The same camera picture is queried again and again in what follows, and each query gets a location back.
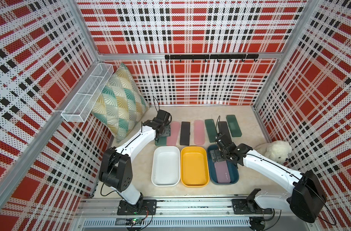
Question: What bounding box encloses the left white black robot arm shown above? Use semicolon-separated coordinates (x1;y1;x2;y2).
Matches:
98;109;172;214

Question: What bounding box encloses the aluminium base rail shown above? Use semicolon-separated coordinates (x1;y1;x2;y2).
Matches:
76;195;273;218

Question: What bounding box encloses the black pencil case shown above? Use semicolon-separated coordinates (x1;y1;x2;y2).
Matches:
180;121;190;146
218;121;232;140

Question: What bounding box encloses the white storage tray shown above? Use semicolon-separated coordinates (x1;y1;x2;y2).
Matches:
151;146;180;187

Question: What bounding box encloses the black hook rail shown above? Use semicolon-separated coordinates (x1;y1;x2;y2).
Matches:
164;54;259;61

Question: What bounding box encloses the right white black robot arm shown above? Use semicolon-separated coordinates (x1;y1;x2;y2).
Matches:
211;133;326;223

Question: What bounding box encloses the black pencil case right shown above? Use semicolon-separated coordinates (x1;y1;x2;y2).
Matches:
218;121;232;140

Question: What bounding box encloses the white plush seal toy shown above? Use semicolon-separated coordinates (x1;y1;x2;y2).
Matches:
254;141;293;164

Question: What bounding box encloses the teal storage tray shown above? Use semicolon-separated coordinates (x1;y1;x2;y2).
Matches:
207;144;240;185

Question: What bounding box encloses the pink pencil case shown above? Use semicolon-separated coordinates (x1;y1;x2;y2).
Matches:
194;120;205;146
166;121;181;146
214;161;230;184

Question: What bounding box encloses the yellow storage tray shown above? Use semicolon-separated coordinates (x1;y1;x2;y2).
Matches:
181;146;210;188

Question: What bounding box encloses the black pencil case middle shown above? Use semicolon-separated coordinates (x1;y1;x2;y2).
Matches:
180;121;190;146

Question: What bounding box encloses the white wire mesh shelf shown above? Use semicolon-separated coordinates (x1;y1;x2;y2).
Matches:
61;63;114;123

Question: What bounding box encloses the patterned throw pillow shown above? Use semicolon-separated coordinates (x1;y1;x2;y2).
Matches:
91;63;149;142

